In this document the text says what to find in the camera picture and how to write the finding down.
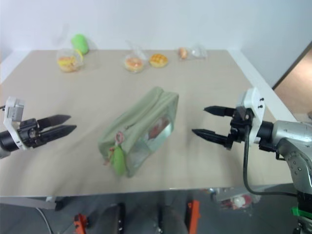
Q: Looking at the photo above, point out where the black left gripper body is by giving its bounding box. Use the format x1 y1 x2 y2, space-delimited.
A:
18 118 45 148

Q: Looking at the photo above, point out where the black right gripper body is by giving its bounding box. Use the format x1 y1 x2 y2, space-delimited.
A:
225 106 255 150

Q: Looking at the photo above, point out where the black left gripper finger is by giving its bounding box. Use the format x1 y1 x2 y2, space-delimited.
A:
38 115 72 130
40 125 77 145

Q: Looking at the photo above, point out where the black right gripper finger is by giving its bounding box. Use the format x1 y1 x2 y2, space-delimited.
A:
191 128 232 148
203 105 236 119

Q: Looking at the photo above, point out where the green zipper pouch bag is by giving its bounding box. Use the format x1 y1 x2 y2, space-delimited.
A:
97 86 179 178

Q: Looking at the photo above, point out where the bagged yellow snack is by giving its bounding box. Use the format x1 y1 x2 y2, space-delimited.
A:
56 47 85 74

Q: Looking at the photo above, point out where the clear plastic wrapper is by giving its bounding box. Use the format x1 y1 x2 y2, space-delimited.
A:
190 43 208 59

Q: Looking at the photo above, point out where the green plush zipper charm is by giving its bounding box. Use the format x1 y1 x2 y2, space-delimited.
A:
103 132 126 177

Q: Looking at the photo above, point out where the clear bag with red items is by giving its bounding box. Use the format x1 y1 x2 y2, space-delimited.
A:
211 187 262 212

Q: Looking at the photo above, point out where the yellow pineapple bun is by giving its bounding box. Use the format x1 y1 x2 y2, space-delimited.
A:
149 54 170 68

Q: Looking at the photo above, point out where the green plush toy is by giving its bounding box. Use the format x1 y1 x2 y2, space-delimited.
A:
71 33 89 55

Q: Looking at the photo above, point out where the orange clamp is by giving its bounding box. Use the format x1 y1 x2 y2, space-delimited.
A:
73 213 89 234
187 199 201 234

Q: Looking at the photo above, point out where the bagged orange bun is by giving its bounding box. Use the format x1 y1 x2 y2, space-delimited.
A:
124 40 148 74

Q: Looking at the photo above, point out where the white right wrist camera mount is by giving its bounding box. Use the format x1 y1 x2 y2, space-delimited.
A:
235 87 265 144

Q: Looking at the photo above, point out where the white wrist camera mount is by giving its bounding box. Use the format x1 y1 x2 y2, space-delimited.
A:
235 87 265 144
4 96 27 150

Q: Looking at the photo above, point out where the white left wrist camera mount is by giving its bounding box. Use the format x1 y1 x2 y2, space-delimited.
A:
4 96 27 150

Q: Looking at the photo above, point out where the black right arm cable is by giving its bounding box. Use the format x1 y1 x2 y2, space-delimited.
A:
243 124 303 197

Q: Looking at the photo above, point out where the grey table bracket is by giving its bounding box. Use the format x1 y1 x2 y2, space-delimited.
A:
0 195 64 211

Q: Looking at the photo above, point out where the white cable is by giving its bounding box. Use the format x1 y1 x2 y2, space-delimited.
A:
36 207 53 234

